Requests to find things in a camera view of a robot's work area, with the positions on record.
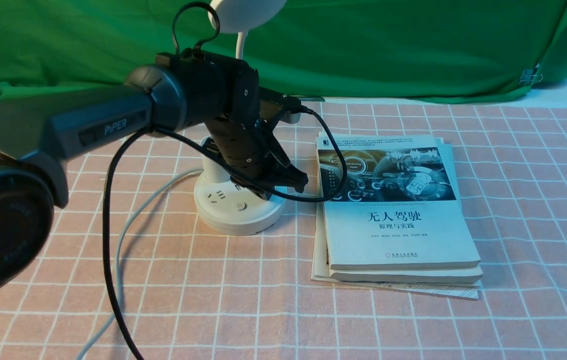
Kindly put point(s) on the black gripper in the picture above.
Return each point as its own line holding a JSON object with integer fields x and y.
{"x": 244, "y": 149}

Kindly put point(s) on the white desk lamp with sockets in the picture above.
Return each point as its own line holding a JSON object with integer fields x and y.
{"x": 222, "y": 205}

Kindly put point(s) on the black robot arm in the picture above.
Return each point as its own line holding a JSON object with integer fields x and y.
{"x": 40, "y": 134}

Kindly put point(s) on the bottom book with teal cover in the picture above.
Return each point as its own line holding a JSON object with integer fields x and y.
{"x": 395, "y": 221}

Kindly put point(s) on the white self-driving textbook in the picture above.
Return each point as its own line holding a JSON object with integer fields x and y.
{"x": 376, "y": 155}

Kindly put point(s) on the green backdrop cloth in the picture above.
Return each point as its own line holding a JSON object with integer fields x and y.
{"x": 444, "y": 51}

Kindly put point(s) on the pink checkered tablecloth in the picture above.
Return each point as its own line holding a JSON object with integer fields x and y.
{"x": 193, "y": 294}

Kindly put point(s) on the metal binder clip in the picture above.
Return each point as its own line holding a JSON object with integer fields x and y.
{"x": 530, "y": 77}

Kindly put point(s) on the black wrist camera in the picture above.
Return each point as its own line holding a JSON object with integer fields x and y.
{"x": 278, "y": 107}

